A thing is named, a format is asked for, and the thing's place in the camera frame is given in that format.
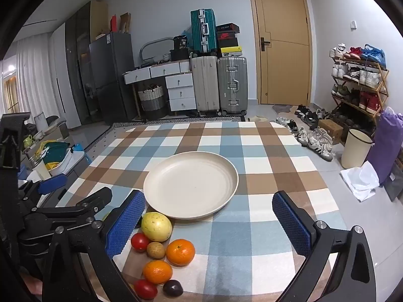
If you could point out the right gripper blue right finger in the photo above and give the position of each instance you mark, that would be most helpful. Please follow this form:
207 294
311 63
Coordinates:
296 222

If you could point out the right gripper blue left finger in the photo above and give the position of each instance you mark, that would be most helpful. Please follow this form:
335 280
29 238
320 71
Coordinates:
122 221

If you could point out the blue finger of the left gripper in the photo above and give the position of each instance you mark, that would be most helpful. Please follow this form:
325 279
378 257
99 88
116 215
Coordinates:
52 184

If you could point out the red tomato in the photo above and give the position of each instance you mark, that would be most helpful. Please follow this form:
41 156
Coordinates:
139 242
145 289

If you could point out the yellow speckled guava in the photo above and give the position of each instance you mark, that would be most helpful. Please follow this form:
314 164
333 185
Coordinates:
156 226

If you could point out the small brown fruit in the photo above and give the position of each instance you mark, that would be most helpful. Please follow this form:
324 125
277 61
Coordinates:
155 250

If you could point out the orange tangerine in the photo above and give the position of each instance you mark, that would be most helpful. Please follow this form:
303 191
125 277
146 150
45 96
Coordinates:
157 271
180 252

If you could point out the dark purple plum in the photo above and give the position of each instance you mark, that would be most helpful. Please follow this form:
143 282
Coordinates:
172 288

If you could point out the checkered tablecloth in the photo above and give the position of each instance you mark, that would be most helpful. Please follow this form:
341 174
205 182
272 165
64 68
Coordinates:
241 250

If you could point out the cream round plate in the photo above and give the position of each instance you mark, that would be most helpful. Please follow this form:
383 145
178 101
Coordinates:
191 185

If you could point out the white curtain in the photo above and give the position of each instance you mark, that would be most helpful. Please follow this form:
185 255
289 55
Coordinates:
34 85

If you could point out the cream trash bin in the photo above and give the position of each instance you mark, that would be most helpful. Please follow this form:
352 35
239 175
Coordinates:
356 148

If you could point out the cardboard box on floor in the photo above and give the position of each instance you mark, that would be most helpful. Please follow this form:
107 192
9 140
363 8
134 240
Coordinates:
333 129

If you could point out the purple bag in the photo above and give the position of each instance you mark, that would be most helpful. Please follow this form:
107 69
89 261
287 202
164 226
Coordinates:
387 143

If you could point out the woven laundry basket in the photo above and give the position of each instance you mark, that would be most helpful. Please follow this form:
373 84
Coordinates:
153 102

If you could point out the dark refrigerator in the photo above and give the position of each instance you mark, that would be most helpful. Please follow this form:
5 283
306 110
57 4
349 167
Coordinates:
111 58

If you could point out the silver grey suitcase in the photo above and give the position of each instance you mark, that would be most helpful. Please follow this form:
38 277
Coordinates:
233 85

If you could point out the white drawer desk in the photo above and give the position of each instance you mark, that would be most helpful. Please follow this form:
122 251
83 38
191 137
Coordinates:
175 78

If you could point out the wooden shoe rack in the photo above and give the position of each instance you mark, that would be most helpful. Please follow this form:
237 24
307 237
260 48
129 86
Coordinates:
360 79

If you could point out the beige suitcase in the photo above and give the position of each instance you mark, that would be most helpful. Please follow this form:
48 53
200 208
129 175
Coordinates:
205 81

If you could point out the wooden door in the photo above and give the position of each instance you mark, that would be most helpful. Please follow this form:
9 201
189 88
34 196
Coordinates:
283 50

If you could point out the stacked shoe boxes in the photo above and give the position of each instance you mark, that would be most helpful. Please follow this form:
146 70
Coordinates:
228 41

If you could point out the teal suitcase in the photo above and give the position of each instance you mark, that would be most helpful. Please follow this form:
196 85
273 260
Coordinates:
203 27

